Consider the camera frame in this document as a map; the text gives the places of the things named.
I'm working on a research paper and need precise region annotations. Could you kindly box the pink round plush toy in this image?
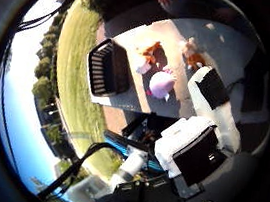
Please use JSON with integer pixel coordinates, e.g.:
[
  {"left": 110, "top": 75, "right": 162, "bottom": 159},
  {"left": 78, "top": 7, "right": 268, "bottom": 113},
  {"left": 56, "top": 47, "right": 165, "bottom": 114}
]
[{"left": 144, "top": 66, "right": 179, "bottom": 103}]

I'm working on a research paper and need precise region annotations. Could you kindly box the small orange and white plush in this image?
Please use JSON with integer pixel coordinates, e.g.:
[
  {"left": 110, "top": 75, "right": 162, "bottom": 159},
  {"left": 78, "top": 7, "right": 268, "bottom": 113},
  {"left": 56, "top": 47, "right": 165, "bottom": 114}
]
[{"left": 179, "top": 36, "right": 212, "bottom": 74}]

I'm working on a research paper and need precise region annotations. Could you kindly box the orange fox plush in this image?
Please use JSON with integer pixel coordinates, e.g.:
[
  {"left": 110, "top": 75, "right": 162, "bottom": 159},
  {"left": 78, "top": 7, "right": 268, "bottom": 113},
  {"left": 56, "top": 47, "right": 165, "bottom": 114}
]
[{"left": 132, "top": 38, "right": 171, "bottom": 79}]

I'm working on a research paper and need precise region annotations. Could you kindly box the black mesh basket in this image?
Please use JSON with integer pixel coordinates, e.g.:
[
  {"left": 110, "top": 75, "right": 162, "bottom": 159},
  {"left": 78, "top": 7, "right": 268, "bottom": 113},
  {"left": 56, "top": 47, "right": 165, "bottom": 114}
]
[{"left": 82, "top": 35, "right": 137, "bottom": 102}]

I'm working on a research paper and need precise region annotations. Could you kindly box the thick black cable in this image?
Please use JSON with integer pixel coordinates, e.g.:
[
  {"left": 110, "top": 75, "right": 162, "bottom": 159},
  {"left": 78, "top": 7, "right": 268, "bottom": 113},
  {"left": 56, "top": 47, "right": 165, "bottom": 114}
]
[{"left": 36, "top": 133, "right": 120, "bottom": 202}]

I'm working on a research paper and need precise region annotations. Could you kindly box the black cable bundle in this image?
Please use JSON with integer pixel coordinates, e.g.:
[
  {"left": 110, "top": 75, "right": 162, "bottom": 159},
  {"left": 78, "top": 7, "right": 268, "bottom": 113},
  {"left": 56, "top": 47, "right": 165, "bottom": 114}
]
[{"left": 17, "top": 0, "right": 87, "bottom": 41}]

